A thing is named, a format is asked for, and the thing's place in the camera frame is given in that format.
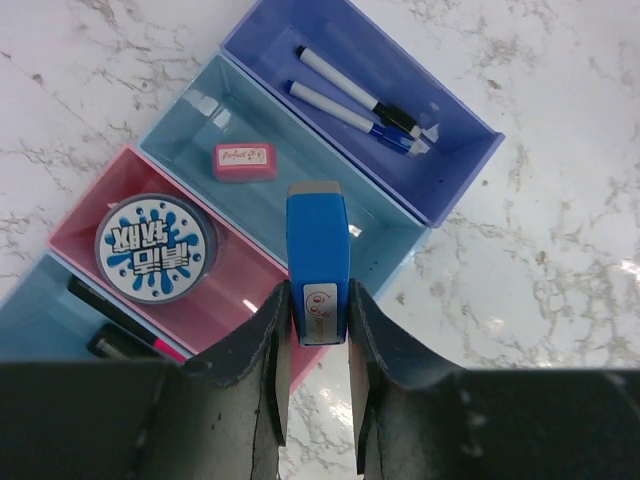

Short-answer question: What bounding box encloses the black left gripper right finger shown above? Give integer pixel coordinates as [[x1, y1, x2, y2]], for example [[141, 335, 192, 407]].
[[348, 281, 639, 479]]

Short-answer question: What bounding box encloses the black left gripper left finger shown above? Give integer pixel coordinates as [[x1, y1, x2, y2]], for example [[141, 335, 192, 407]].
[[1, 282, 292, 479]]

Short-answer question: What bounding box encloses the black blue highlighter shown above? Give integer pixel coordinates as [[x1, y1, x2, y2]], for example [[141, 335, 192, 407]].
[[87, 323, 160, 360]]

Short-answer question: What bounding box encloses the black pink highlighter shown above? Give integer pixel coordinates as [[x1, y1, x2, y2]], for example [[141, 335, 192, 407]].
[[68, 276, 186, 363]]

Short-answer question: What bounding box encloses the blue round tape jar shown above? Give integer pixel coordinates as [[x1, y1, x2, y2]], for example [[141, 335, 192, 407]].
[[94, 193, 221, 304]]

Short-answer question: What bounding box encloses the blue pencil sharpener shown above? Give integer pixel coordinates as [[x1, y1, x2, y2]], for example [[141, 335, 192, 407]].
[[286, 180, 350, 347]]

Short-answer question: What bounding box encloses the pink eraser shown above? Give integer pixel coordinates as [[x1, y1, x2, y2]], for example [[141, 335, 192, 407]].
[[212, 143, 278, 183]]

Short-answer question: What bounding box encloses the white blue marker pen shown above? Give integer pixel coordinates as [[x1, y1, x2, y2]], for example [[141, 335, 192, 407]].
[[287, 81, 430, 157]]

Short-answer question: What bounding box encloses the white black marker pen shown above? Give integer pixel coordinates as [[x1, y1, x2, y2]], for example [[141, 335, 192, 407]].
[[295, 45, 426, 139]]

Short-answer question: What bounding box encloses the pink drawer bin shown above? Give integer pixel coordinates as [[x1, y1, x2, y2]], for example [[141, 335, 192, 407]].
[[47, 143, 329, 396]]

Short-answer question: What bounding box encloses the light blue drawer bin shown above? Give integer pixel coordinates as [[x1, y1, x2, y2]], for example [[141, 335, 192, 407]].
[[1, 252, 191, 362]]

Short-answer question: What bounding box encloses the purple drawer bin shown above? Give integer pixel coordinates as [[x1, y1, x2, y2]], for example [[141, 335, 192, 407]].
[[222, 1, 504, 227]]

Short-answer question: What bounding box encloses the sky blue drawer bin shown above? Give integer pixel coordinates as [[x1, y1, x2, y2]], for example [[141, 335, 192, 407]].
[[139, 54, 430, 298]]

